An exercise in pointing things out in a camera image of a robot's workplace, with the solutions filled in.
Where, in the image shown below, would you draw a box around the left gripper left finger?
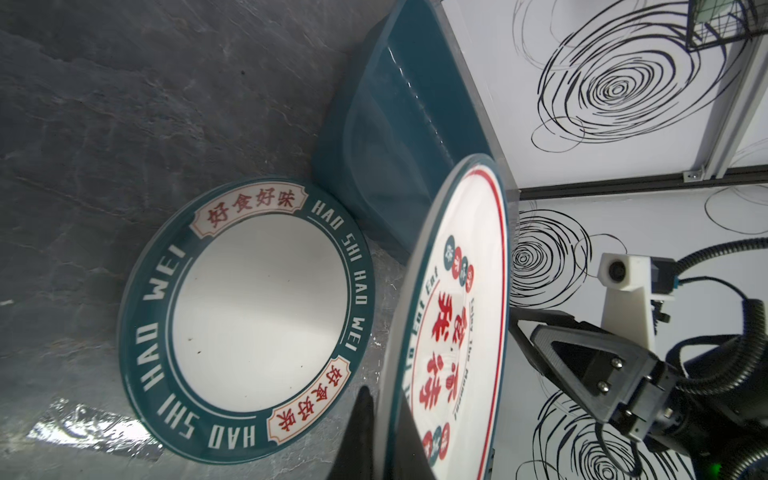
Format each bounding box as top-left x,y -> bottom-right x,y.
326,386 -> 375,480

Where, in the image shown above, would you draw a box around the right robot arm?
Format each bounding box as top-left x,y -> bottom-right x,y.
509,237 -> 767,479

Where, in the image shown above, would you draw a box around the black wire basket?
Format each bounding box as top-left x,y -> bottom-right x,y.
686,0 -> 767,51

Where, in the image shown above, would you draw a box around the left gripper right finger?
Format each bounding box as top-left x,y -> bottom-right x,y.
397,416 -> 435,480

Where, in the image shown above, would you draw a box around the green rim Hao Shi Wei plate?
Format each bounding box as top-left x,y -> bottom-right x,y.
117,177 -> 375,465

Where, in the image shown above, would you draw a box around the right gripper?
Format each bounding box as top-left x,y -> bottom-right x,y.
509,307 -> 720,456

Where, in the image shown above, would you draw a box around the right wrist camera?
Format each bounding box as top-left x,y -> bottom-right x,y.
597,253 -> 677,353

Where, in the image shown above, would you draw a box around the teal plastic bin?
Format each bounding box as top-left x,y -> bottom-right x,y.
311,1 -> 515,263

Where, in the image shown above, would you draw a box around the white plate red characters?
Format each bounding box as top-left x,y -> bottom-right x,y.
373,154 -> 511,479

